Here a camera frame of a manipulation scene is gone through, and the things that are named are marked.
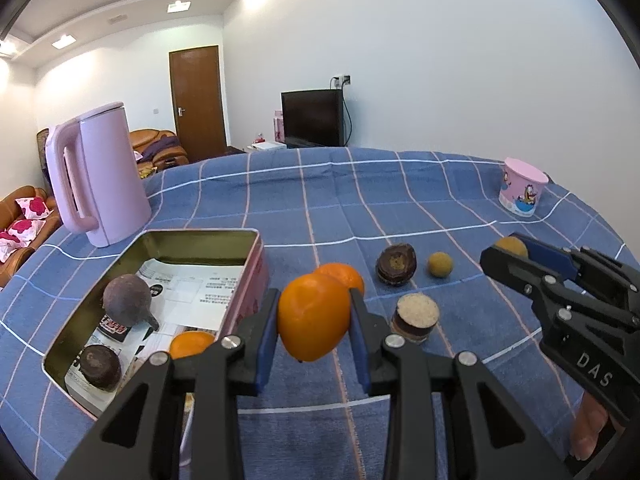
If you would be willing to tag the orange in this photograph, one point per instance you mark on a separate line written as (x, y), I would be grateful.
(190, 345)
(312, 320)
(345, 276)

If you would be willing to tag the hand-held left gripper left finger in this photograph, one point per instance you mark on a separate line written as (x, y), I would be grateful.
(260, 360)

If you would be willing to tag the square ceiling light panel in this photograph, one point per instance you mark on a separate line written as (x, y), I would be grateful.
(62, 41)
(179, 6)

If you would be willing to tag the ceiling air vent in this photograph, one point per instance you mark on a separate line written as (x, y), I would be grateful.
(117, 19)

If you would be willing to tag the longan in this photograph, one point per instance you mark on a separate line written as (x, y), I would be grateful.
(510, 247)
(440, 265)

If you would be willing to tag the white flat box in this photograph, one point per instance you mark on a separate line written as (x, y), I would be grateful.
(267, 146)

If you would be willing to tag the pink electric kettle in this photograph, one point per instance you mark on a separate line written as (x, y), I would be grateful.
(110, 175)

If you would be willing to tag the blue checked tablecloth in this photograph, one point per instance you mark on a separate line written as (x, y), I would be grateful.
(320, 200)

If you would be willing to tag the black television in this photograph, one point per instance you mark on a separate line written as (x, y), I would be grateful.
(312, 117)

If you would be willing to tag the purple passion fruit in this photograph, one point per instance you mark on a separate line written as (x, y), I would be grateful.
(125, 300)

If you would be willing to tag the purple blanket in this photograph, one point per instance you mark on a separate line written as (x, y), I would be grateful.
(162, 146)

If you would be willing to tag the wall socket with plugs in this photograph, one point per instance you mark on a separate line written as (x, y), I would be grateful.
(341, 80)

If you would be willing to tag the pink tin box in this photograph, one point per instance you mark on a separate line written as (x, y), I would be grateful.
(200, 246)

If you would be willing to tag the pink floral cushion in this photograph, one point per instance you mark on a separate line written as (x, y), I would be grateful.
(32, 207)
(17, 234)

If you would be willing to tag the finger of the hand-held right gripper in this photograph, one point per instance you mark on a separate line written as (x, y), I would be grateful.
(547, 260)
(515, 270)

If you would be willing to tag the white printed packet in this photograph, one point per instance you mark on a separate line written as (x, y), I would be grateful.
(195, 290)

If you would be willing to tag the person's right hand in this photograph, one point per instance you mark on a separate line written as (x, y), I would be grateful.
(590, 425)

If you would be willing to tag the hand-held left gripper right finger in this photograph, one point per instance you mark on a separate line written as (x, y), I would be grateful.
(364, 360)

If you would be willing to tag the cut brown fruit beige face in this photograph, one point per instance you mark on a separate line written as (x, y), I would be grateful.
(415, 317)

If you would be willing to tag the brown wooden door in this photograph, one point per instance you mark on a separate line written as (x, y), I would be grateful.
(197, 105)

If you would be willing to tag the brown leather armchair sofa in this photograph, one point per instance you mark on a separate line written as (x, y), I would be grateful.
(150, 137)

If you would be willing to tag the pink cartoon cup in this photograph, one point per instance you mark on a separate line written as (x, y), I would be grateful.
(522, 187)

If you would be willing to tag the dark brown round fruit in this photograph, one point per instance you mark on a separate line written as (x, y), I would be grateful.
(100, 366)
(396, 265)

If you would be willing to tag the tall brown floor vase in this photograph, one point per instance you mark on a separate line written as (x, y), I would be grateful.
(41, 145)

